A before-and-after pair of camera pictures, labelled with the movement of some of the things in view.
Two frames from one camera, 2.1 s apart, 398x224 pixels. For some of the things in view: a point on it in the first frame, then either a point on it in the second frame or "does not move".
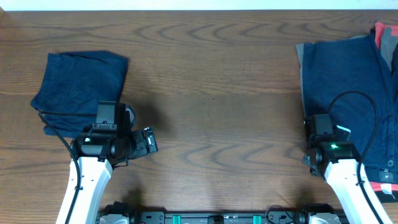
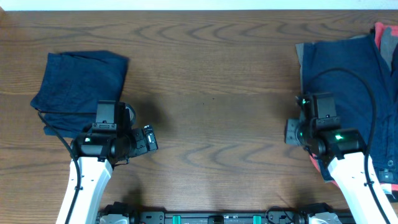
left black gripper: (148, 141) does not move
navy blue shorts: (346, 78) does not move
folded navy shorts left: (72, 84) does not move
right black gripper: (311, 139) -> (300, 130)
